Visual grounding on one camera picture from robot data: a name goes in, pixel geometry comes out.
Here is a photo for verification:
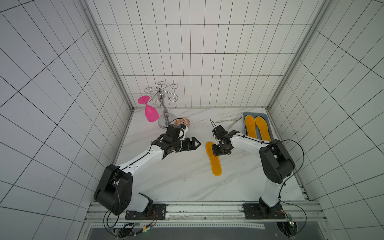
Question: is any yellow insole bottom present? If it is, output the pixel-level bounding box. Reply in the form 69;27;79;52
245;115;257;139

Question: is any silver metal glass rack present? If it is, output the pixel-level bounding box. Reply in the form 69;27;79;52
144;81;179;130

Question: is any pink plastic wine glass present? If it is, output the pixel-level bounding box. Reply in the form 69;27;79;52
138;96;160;123

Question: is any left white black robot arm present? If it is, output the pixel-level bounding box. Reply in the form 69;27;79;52
94;124;201;218

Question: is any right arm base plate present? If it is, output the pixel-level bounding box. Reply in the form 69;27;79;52
242;204;286;220

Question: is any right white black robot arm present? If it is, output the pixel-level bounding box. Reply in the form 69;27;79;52
212;125;296;214

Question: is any blue storage box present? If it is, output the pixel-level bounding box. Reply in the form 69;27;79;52
243;112;274;140

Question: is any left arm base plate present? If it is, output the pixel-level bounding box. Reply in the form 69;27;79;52
125;204;167;221

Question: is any aluminium mounting rail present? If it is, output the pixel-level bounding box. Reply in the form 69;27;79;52
85;201;327;229

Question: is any yellow insole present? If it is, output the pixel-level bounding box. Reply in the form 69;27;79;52
245;115;257;139
206;142;222;177
255;116;271;142

